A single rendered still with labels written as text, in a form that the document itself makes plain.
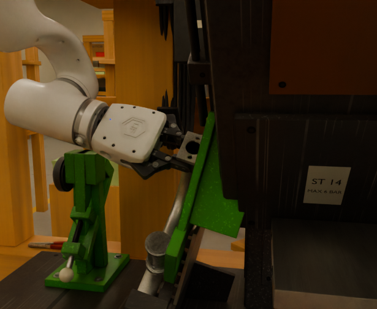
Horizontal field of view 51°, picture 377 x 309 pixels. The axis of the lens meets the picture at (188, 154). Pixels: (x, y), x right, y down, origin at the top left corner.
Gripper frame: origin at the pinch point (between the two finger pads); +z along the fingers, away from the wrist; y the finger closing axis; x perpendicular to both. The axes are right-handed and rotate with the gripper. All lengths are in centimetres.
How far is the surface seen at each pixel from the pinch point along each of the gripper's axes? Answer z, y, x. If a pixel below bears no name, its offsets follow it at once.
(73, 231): -20.3, -10.8, 24.9
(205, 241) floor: -2, 89, 263
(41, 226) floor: -153, 64, 297
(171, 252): 3.5, -17.3, -2.9
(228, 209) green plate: 8.9, -9.7, -5.1
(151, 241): 0.0, -15.8, -0.3
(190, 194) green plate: 3.4, -10.0, -6.5
